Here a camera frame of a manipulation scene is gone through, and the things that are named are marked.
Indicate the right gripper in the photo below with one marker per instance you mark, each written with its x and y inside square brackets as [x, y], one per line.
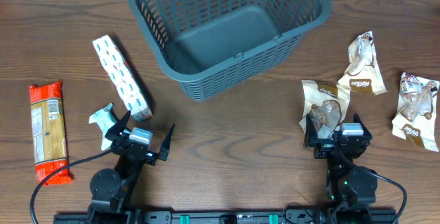
[324, 145]

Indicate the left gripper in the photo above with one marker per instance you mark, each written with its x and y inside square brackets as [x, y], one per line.
[115, 135]

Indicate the beige snack bag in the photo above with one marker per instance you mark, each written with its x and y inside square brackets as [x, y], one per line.
[363, 74]
[327, 105]
[416, 112]

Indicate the small teal snack packet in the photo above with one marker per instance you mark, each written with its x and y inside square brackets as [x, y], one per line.
[105, 120]

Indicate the white patterned carton box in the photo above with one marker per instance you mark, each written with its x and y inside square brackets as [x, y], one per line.
[120, 74]

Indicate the grey plastic basket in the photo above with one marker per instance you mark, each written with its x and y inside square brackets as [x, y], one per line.
[208, 46]

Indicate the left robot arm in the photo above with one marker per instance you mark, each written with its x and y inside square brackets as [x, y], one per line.
[112, 188]

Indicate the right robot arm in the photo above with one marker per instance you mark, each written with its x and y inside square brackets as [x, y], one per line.
[351, 188]

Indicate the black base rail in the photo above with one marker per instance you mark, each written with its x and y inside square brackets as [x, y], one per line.
[288, 216]

